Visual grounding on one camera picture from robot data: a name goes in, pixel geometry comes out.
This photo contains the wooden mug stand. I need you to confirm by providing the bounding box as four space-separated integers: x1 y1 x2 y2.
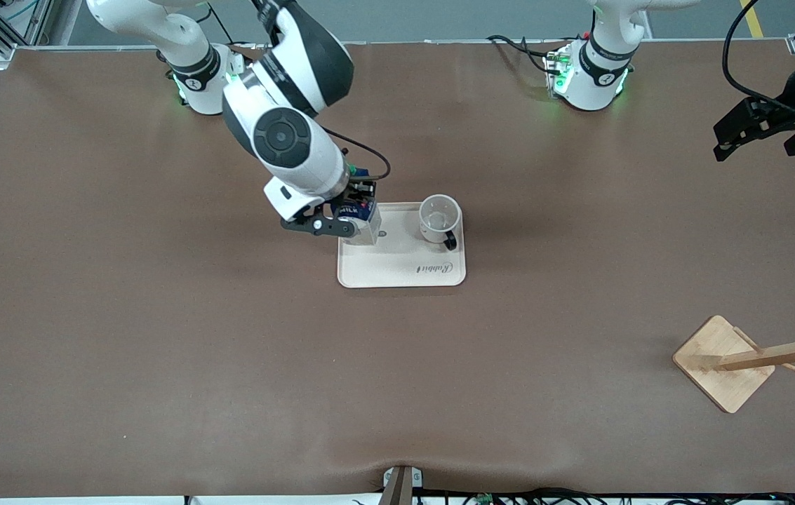
672 307 795 415

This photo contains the white smiley mug black handle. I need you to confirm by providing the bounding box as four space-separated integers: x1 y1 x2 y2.
418 194 463 253

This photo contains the metal table edge bracket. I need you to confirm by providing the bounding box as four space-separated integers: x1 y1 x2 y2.
380 465 425 505

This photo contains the cream rectangular tray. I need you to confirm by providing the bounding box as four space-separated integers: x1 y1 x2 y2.
338 201 467 289

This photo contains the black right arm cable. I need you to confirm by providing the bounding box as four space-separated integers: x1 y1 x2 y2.
319 126 392 182

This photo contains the black base cable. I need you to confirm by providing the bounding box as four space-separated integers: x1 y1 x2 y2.
486 34 563 76
201 4 262 64

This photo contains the blue milk carton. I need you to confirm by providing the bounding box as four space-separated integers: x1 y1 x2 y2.
332 198 382 247

